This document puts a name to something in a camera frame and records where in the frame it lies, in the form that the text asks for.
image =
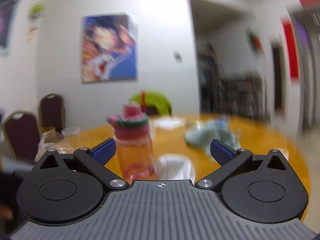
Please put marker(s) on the white paper towel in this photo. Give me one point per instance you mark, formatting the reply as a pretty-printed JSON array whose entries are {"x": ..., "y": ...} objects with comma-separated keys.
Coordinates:
[{"x": 175, "y": 167}]

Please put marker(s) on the green quilted jacket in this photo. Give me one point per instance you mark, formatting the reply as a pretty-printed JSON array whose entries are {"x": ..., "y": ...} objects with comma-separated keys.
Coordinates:
[{"x": 155, "y": 100}]

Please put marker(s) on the pink plastic water bottle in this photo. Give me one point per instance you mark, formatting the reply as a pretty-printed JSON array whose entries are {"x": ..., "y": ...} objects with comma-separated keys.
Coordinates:
[{"x": 131, "y": 131}]

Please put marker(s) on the teal striped dish cloth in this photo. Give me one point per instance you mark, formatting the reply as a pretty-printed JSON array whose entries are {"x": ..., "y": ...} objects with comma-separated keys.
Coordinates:
[{"x": 201, "y": 136}]

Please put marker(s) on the white tissue pack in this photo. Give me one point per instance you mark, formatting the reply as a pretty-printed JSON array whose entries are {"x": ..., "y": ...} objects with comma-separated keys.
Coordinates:
[{"x": 169, "y": 123}]

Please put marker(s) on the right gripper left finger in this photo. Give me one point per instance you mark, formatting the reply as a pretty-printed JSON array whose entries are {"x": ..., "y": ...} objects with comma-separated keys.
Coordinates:
[{"x": 104, "y": 152}]

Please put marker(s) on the red couplet banner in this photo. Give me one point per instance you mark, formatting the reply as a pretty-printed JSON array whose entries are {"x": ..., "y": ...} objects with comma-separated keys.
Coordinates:
[{"x": 292, "y": 53}]

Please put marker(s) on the maroon banquet chair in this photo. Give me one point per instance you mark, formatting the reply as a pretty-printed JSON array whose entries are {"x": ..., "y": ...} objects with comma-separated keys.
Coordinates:
[
  {"x": 22, "y": 135},
  {"x": 51, "y": 112}
]

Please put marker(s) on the anime girl wall poster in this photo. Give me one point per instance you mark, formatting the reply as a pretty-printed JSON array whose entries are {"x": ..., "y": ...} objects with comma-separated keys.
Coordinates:
[{"x": 109, "y": 49}]

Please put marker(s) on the clear plastic cup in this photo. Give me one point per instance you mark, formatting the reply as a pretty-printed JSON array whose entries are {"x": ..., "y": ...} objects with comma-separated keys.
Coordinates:
[{"x": 72, "y": 137}]

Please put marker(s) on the wedding photo poster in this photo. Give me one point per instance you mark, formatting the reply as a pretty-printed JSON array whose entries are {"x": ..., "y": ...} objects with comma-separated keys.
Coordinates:
[{"x": 8, "y": 13}]

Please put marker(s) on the grey wall switch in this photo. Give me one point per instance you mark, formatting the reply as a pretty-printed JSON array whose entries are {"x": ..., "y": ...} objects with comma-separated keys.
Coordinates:
[{"x": 177, "y": 57}]

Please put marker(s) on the green wall hook ornament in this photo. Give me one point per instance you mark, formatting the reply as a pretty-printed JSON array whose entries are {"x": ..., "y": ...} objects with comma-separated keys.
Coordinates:
[{"x": 36, "y": 11}]

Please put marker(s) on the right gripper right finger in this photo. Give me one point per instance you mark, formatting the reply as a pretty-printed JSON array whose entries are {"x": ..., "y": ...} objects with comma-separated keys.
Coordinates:
[{"x": 221, "y": 152}]

